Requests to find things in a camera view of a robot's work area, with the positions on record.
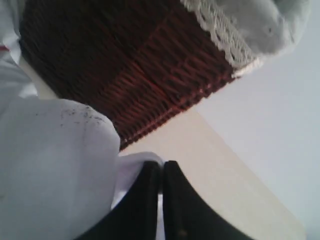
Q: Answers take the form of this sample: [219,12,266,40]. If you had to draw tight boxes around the white t-shirt with red logo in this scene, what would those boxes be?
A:
[0,0,165,240]

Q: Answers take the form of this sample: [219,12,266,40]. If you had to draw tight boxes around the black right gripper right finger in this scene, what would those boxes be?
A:
[162,161,251,240]

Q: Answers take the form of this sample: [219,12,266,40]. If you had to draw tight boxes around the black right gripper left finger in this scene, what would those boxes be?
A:
[79,161,161,240]

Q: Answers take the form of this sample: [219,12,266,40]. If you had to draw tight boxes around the cream lace basket liner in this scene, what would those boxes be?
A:
[181,0,311,78]

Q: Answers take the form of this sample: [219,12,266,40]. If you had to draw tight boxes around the dark brown wicker basket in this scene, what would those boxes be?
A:
[20,0,234,149]

